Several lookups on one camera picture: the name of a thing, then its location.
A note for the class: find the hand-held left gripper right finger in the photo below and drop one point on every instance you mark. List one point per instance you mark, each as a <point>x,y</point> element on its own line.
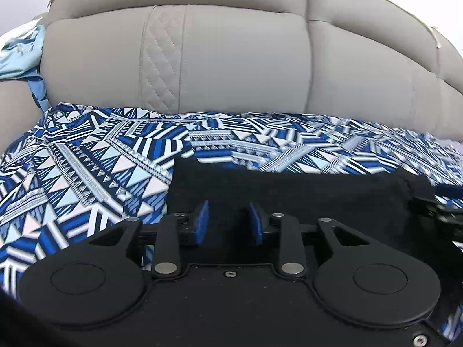
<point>255,224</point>

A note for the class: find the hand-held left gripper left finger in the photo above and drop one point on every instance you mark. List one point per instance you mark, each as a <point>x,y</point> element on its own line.
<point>203,222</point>

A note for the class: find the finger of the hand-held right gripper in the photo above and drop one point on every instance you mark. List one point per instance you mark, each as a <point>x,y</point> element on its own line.
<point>430,206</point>

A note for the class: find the black pants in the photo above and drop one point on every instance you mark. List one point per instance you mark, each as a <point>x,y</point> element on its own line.
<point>325,202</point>

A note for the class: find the blue white patterned blanket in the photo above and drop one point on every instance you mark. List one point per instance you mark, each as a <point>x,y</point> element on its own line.
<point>90,159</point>

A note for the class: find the beige leather sofa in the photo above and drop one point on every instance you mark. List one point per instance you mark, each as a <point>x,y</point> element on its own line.
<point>235,61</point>

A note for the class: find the light blue cloth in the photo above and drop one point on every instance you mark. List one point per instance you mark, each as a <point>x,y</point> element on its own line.
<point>20,58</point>

